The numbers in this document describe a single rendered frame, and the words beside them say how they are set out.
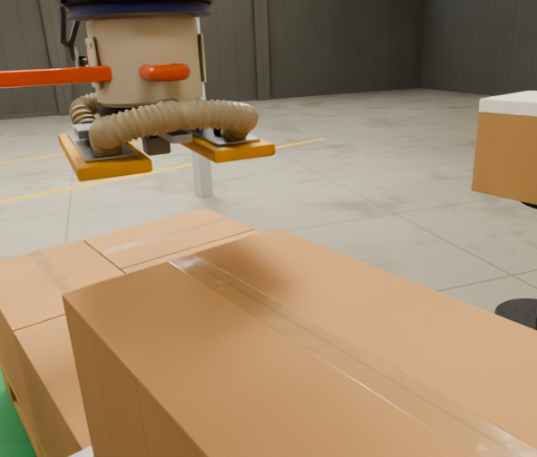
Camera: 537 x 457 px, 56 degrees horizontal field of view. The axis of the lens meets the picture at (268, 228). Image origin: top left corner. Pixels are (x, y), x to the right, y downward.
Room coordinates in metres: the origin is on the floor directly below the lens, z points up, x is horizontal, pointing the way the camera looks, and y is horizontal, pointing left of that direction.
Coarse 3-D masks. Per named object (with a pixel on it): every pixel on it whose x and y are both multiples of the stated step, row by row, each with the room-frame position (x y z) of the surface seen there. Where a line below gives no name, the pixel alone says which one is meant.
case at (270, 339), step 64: (192, 256) 0.78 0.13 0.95; (256, 256) 0.77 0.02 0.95; (320, 256) 0.76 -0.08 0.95; (128, 320) 0.58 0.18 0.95; (192, 320) 0.57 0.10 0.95; (256, 320) 0.56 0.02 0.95; (320, 320) 0.56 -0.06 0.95; (384, 320) 0.55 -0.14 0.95; (448, 320) 0.54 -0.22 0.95; (128, 384) 0.48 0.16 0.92; (192, 384) 0.44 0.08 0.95; (256, 384) 0.43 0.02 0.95; (320, 384) 0.43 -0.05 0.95; (384, 384) 0.42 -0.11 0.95; (448, 384) 0.42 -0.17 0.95; (512, 384) 0.42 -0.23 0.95; (128, 448) 0.51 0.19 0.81; (192, 448) 0.36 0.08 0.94; (256, 448) 0.35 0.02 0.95; (320, 448) 0.34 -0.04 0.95; (384, 448) 0.34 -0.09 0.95; (448, 448) 0.34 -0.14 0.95; (512, 448) 0.33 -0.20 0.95
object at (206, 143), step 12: (192, 132) 0.88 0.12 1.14; (204, 132) 0.87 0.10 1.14; (216, 132) 0.83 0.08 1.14; (192, 144) 0.83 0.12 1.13; (204, 144) 0.78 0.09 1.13; (216, 144) 0.77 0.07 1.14; (228, 144) 0.77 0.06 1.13; (240, 144) 0.77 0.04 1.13; (252, 144) 0.77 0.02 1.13; (264, 144) 0.77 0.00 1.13; (204, 156) 0.78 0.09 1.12; (216, 156) 0.73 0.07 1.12; (228, 156) 0.74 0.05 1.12; (240, 156) 0.75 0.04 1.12; (252, 156) 0.76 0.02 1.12; (264, 156) 0.76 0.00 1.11
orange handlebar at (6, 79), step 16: (144, 64) 0.78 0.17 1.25; (176, 64) 0.73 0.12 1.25; (0, 80) 0.73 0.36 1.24; (16, 80) 0.74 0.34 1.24; (32, 80) 0.75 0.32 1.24; (48, 80) 0.76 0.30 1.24; (64, 80) 0.76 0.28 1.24; (80, 80) 0.77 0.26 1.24; (96, 80) 0.78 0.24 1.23; (160, 80) 0.72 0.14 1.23; (176, 80) 0.73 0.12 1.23
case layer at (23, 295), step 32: (160, 224) 2.12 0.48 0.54; (192, 224) 2.10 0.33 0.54; (224, 224) 2.08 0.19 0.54; (32, 256) 1.81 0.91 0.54; (64, 256) 1.79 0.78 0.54; (96, 256) 1.78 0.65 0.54; (128, 256) 1.77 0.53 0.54; (160, 256) 1.76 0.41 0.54; (0, 288) 1.53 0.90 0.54; (32, 288) 1.52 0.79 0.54; (64, 288) 1.51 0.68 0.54; (0, 320) 1.43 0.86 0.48; (32, 320) 1.31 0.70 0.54; (64, 320) 1.30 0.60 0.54; (0, 352) 1.63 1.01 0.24; (32, 352) 1.14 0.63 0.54; (64, 352) 1.14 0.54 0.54; (32, 384) 1.15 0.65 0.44; (64, 384) 1.00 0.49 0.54; (32, 416) 1.28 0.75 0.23; (64, 416) 0.89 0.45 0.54; (64, 448) 0.93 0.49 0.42
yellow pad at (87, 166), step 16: (64, 144) 0.84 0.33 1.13; (80, 144) 0.80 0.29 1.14; (128, 144) 0.81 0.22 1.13; (80, 160) 0.70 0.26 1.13; (96, 160) 0.69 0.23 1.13; (112, 160) 0.69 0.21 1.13; (128, 160) 0.68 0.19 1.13; (144, 160) 0.69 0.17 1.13; (80, 176) 0.65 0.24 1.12; (96, 176) 0.66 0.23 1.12; (112, 176) 0.67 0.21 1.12
